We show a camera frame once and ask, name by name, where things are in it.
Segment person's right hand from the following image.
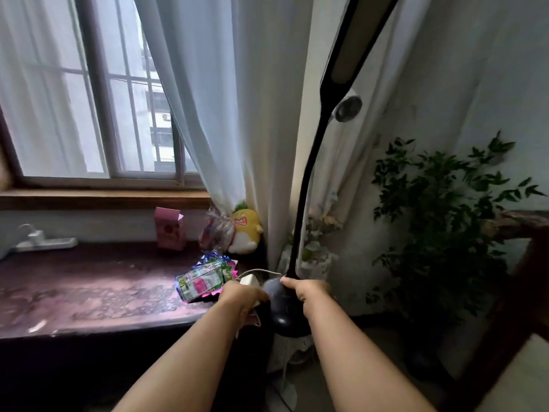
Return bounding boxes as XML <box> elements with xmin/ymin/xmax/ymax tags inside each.
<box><xmin>280</xmin><ymin>276</ymin><xmax>333</xmax><ymax>319</ymax></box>

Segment person's left hand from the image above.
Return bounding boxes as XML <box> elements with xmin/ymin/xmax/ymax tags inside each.
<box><xmin>218</xmin><ymin>280</ymin><xmax>270</xmax><ymax>317</ymax></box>

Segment black desk lamp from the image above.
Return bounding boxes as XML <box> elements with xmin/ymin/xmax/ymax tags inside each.
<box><xmin>262</xmin><ymin>0</ymin><xmax>402</xmax><ymax>339</ymax></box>

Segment person's left forearm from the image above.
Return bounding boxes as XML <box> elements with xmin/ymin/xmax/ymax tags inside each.
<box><xmin>112</xmin><ymin>303</ymin><xmax>259</xmax><ymax>412</ymax></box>

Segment person's right forearm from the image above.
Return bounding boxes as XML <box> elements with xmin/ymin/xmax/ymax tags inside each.
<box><xmin>304</xmin><ymin>296</ymin><xmax>437</xmax><ymax>412</ymax></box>

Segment small plant in white pot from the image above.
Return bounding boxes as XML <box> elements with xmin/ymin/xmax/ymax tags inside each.
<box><xmin>279</xmin><ymin>214</ymin><xmax>344</xmax><ymax>283</ymax></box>

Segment stack of colourful card packets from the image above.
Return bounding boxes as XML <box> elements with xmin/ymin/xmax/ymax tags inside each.
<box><xmin>174</xmin><ymin>251</ymin><xmax>239</xmax><ymax>304</ymax></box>

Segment yellow plush toy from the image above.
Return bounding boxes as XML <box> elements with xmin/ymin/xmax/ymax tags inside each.
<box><xmin>227</xmin><ymin>201</ymin><xmax>264</xmax><ymax>255</ymax></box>

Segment clear plastic wrapped packet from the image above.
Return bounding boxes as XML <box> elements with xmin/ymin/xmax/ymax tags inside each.
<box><xmin>198</xmin><ymin>207</ymin><xmax>236</xmax><ymax>254</ymax></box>

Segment white floor stand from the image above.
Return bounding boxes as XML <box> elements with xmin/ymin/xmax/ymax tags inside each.
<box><xmin>265</xmin><ymin>333</ymin><xmax>316</xmax><ymax>412</ymax></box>

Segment pink paper box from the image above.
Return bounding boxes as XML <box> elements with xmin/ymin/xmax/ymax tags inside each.
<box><xmin>154</xmin><ymin>207</ymin><xmax>188</xmax><ymax>251</ymax></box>

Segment green leafy potted plant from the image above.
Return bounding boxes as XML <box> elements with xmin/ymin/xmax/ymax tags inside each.
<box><xmin>365</xmin><ymin>131</ymin><xmax>547</xmax><ymax>382</ymax></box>

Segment white sheer curtain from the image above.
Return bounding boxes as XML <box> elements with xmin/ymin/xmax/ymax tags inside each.
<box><xmin>0</xmin><ymin>0</ymin><xmax>412</xmax><ymax>279</ymax></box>

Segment dark wooden chair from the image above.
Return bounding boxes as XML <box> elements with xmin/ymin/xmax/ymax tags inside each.
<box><xmin>446</xmin><ymin>210</ymin><xmax>549</xmax><ymax>412</ymax></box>

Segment white power strip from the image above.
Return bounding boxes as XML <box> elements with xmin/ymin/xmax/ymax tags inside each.
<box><xmin>10</xmin><ymin>224</ymin><xmax>79</xmax><ymax>253</ymax></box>

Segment white lamp cable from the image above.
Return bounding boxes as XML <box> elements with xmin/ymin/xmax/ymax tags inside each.
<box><xmin>232</xmin><ymin>268</ymin><xmax>284</xmax><ymax>281</ymax></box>

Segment white round camera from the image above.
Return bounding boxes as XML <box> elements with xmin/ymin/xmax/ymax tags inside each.
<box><xmin>334</xmin><ymin>89</ymin><xmax>363</xmax><ymax>124</ymax></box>

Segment brown window frame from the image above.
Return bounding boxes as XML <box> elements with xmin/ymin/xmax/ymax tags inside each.
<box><xmin>0</xmin><ymin>0</ymin><xmax>212</xmax><ymax>211</ymax></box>

